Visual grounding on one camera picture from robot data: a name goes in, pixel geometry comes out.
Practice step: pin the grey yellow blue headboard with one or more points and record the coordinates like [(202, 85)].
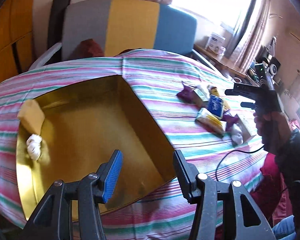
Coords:
[(118, 25)]

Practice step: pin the yellow patterned sock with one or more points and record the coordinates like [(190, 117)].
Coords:
[(213, 90)]

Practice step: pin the purple sachet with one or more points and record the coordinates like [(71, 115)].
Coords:
[(187, 93), (230, 120)]

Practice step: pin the dark jacket forearm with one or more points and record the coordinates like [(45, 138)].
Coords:
[(288, 162)]

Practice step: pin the green white medicine box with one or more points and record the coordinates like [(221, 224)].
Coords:
[(199, 98)]

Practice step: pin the blue white carton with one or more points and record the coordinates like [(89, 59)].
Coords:
[(216, 106)]

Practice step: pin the clear plastic bag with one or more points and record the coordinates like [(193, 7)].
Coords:
[(236, 134)]

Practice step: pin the yellow snack packet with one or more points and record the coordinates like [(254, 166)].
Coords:
[(208, 119)]

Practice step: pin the right hand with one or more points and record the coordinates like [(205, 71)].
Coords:
[(274, 130)]

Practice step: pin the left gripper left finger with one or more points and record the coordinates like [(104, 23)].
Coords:
[(52, 217)]

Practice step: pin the white herbal cream box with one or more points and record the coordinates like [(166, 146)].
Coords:
[(247, 127)]

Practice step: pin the wooden side desk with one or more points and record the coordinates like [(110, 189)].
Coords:
[(220, 61)]

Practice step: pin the white appliance box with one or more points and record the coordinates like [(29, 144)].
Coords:
[(215, 44)]

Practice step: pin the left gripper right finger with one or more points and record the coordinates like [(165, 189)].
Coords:
[(242, 218)]

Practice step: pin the pink curtain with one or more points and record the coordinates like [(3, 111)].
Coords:
[(246, 46)]

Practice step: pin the gold lined storage box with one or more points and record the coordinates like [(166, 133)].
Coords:
[(84, 123)]

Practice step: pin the dark red pillow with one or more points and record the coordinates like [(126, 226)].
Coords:
[(88, 49)]

